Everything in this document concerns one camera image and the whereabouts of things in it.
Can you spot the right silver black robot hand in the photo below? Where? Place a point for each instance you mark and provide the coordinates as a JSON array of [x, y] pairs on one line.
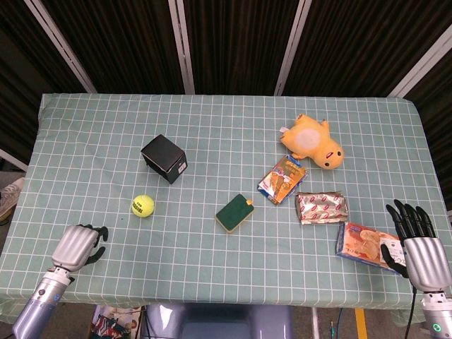
[[420, 247]]

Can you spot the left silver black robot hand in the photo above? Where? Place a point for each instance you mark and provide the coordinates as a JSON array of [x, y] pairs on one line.
[[72, 246]]

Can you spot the yellow tennis ball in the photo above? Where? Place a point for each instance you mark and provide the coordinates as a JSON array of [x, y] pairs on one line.
[[142, 206]]

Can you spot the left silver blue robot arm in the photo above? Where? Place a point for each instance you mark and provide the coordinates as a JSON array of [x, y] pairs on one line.
[[39, 300]]

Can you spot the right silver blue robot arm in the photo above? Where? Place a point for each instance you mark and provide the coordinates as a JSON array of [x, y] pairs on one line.
[[435, 312]]

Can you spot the orange biscuit box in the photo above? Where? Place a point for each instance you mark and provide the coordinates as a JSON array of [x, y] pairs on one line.
[[363, 245]]

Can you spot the black cardboard box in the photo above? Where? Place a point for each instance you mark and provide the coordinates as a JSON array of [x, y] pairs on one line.
[[165, 157]]

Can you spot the grey sneaker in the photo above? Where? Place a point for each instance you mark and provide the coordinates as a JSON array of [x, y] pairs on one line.
[[10, 197]]

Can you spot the colourful printed bag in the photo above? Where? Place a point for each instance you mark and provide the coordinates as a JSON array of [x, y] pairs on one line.
[[114, 323]]

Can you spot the yellow floor tape strip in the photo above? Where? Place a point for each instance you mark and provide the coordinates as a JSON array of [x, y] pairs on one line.
[[360, 323]]

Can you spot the silver red foil packet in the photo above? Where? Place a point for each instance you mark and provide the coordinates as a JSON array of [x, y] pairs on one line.
[[321, 207]]

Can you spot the yellow plush duck toy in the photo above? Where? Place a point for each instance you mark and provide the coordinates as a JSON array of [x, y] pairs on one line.
[[312, 141]]

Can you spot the orange snack packet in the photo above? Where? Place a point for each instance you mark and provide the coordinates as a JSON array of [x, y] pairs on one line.
[[282, 180]]

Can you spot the green checkered tablecloth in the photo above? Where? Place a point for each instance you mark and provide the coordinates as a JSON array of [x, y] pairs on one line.
[[226, 197]]

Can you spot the green yellow sponge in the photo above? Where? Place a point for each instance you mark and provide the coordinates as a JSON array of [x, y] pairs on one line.
[[234, 213]]

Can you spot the grey blue robot torso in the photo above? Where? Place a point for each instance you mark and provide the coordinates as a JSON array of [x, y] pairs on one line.
[[219, 323]]

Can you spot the white partition frame post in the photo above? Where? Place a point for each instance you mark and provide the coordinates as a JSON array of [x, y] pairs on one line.
[[422, 67], [183, 46], [61, 44], [291, 47]]

